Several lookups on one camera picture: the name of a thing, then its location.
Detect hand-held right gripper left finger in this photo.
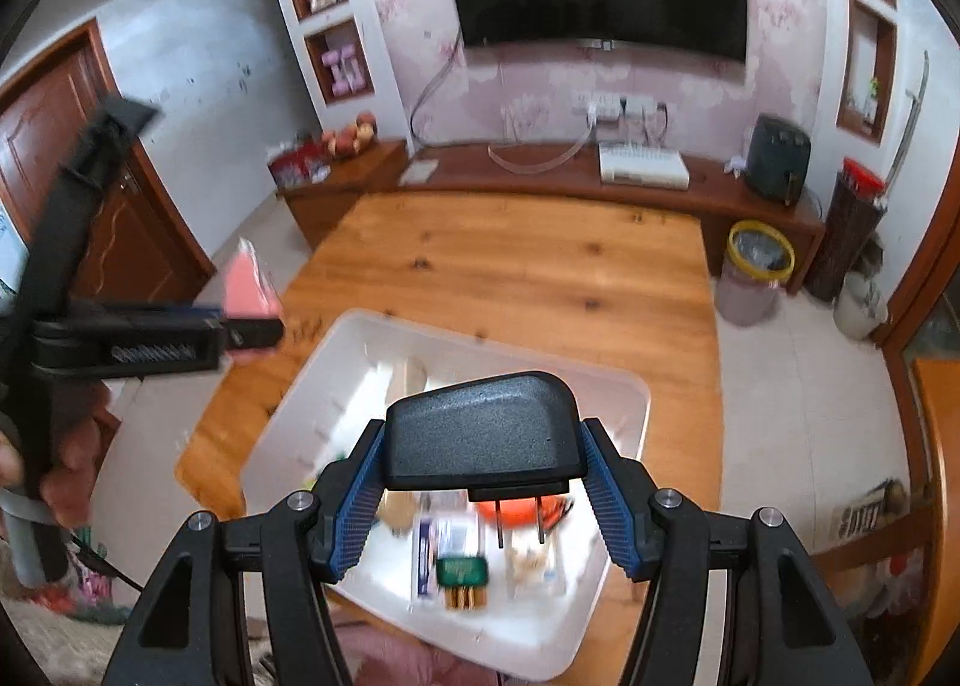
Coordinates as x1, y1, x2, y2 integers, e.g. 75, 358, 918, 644
101, 420, 387, 686

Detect white wall shelf unit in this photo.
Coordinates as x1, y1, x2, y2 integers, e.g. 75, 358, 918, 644
255, 0, 413, 155
817, 0, 901, 148

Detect long wooden television cabinet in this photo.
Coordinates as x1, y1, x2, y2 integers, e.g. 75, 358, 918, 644
397, 142, 826, 293

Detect white set-top box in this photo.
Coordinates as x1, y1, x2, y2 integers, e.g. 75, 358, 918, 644
598, 141, 691, 191

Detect white bucket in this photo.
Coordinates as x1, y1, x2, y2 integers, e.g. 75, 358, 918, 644
834, 271, 890, 341

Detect sword with curved scabbard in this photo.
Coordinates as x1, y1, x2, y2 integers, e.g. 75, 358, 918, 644
885, 50, 931, 188

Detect person's left hand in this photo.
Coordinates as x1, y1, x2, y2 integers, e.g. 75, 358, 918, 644
39, 380, 115, 529

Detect tall dark container red lid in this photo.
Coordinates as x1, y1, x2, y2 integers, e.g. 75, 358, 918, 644
806, 159, 886, 303

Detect small wooden side cabinet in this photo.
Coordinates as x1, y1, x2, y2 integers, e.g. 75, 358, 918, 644
276, 140, 410, 251

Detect trash bin with yellow rim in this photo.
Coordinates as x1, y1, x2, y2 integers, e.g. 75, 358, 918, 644
714, 219, 796, 327

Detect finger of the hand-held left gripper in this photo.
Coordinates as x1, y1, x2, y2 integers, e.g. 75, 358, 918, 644
22, 94, 162, 316
31, 309, 286, 380

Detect clear plastic box with label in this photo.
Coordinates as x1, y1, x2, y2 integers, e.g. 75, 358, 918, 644
411, 506, 481, 601

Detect dark green air fryer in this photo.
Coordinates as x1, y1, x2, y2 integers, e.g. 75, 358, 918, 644
746, 114, 812, 200

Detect wooden glass door cabinet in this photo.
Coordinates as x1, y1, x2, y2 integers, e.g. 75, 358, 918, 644
877, 154, 960, 372

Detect black power adapter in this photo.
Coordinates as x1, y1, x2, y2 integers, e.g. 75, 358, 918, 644
385, 371, 586, 548

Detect orange round case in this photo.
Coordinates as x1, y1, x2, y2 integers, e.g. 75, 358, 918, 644
480, 495, 575, 529

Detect thin television cable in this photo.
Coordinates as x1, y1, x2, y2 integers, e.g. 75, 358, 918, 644
411, 34, 462, 148

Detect small green box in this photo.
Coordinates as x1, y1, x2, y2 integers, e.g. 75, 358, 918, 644
435, 555, 492, 612

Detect glossy wooden desk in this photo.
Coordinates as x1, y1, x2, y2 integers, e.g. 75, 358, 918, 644
907, 356, 960, 686

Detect red printed box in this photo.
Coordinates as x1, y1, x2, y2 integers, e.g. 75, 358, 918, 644
268, 139, 331, 186

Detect pink dumbbells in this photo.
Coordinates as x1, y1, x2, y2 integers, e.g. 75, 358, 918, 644
321, 45, 368, 98

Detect white cable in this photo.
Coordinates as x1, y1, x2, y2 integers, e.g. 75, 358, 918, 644
489, 116, 597, 176

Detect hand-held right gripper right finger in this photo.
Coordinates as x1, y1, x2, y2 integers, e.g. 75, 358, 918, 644
583, 418, 875, 686

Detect pink round compact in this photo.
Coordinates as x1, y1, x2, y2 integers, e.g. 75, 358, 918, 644
223, 240, 284, 321

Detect clear small packet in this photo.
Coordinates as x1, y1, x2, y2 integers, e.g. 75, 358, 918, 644
506, 528, 567, 597

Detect white plastic tray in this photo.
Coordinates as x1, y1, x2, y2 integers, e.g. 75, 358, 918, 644
241, 309, 652, 682

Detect white power strip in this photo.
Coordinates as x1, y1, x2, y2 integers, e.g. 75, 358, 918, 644
571, 92, 661, 121

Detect brown wooden door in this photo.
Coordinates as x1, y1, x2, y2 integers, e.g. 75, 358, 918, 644
0, 19, 218, 327

